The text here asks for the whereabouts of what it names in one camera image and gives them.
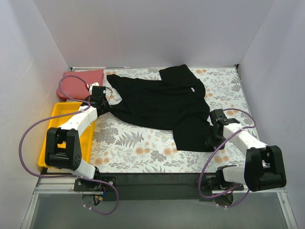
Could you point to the floral table mat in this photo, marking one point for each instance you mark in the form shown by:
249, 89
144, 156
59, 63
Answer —
122, 147

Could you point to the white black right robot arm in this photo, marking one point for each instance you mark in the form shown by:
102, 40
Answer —
264, 166

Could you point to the aluminium frame rail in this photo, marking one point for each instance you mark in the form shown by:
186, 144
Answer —
62, 185

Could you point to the folded red t shirt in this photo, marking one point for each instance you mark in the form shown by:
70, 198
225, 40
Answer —
75, 88

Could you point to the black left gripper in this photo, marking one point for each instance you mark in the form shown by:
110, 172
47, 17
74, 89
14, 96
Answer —
103, 108

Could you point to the black t shirt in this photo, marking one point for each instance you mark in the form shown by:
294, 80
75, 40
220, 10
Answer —
175, 102

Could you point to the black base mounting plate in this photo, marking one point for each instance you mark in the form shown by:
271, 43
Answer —
153, 186

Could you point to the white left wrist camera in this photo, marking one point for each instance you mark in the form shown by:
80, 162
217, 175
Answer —
90, 86

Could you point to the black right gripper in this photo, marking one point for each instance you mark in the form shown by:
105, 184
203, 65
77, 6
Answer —
215, 137

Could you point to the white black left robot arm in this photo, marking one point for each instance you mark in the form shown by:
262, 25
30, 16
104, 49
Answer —
70, 158

